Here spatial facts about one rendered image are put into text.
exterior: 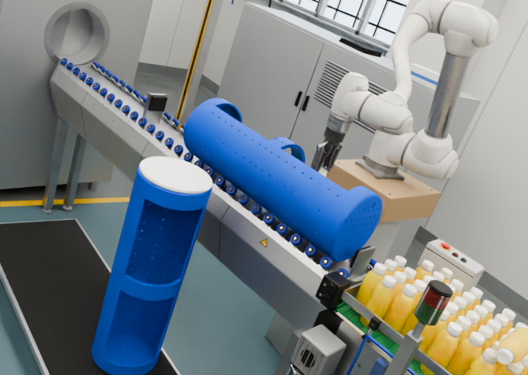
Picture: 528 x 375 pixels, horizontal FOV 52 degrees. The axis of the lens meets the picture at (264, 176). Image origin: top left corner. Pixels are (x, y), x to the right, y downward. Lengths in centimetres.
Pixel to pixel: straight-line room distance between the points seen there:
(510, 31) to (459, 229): 166
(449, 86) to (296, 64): 219
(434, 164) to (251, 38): 272
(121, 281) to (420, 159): 135
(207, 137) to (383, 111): 77
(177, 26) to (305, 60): 331
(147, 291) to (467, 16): 157
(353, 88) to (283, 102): 251
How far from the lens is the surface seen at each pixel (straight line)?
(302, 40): 432
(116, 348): 251
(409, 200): 245
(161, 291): 213
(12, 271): 286
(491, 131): 473
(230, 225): 218
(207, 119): 227
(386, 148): 251
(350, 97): 190
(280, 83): 442
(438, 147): 240
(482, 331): 177
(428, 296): 143
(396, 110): 185
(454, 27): 221
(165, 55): 734
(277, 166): 200
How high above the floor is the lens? 185
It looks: 21 degrees down
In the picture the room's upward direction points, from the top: 20 degrees clockwise
